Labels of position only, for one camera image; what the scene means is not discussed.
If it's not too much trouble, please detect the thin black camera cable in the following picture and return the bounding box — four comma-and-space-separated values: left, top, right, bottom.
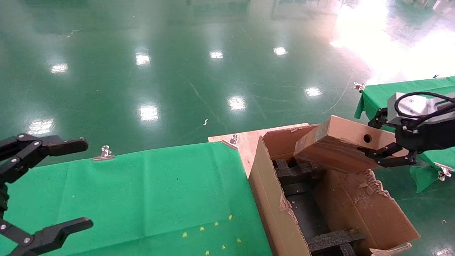
395, 91, 455, 120

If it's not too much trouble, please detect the dark carton bottom liner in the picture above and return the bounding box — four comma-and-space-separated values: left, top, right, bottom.
283, 181, 329, 246

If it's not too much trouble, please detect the black foam insert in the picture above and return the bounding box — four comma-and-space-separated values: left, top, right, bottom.
273, 158, 322, 185
306, 229, 366, 256

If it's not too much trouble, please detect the green tablecloth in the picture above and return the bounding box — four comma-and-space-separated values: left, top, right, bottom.
0, 142, 273, 256
355, 76, 455, 193

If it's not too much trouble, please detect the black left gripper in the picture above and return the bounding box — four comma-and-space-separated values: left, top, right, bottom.
0, 134, 94, 256

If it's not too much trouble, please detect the large open cardboard carton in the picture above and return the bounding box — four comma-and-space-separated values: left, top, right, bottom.
248, 124, 421, 256

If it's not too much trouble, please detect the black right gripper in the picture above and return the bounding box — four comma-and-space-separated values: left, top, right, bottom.
358, 108, 455, 168

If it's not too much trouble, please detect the small cardboard box with hole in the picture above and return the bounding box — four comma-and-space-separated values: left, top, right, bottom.
294, 115, 409, 174

